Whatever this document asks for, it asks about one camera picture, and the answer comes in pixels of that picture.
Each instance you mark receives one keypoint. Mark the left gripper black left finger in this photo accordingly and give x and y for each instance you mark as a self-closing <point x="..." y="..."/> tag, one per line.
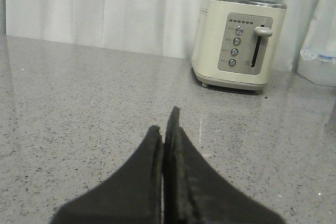
<point x="131" y="195"/>

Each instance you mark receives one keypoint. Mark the cream toaster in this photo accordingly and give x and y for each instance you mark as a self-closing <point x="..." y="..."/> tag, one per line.
<point x="235" y="42"/>

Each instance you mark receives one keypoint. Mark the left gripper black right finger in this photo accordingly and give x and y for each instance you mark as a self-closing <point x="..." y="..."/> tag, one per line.
<point x="194" y="192"/>

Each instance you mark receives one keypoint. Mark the clear plastic container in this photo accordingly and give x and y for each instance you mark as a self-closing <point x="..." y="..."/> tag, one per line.
<point x="317" y="66"/>

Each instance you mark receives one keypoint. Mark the white curtain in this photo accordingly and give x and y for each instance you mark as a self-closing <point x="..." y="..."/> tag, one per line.
<point x="157" y="27"/>

